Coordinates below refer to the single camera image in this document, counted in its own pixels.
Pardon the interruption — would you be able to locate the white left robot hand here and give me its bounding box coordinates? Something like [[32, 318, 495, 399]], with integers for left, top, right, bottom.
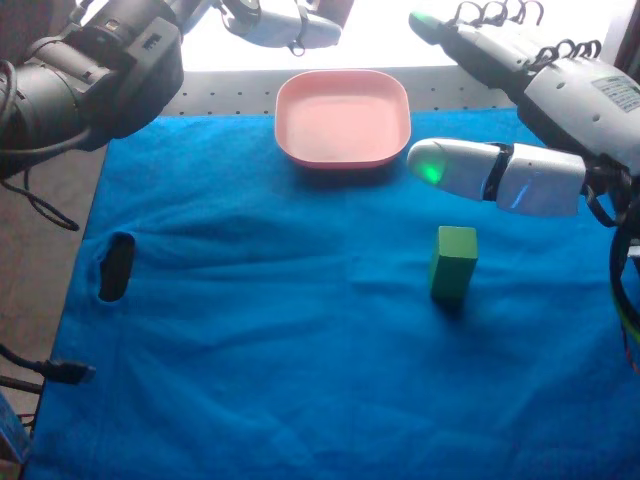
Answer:
[[218, 0, 347, 57]]

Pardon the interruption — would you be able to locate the green block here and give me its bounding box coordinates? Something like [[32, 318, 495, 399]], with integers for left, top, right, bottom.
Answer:
[[428, 225, 479, 303]]

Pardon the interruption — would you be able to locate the pink plate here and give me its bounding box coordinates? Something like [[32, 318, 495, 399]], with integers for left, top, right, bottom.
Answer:
[[273, 68, 412, 171]]

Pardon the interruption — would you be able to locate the blue cloth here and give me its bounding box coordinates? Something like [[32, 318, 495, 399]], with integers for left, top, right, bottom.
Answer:
[[22, 107, 640, 480]]

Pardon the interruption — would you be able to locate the blue box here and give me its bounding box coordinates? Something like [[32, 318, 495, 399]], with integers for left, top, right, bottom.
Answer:
[[0, 389, 34, 466]]

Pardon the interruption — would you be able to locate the black usb cable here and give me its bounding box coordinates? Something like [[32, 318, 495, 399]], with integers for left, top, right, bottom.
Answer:
[[0, 343, 97, 387]]

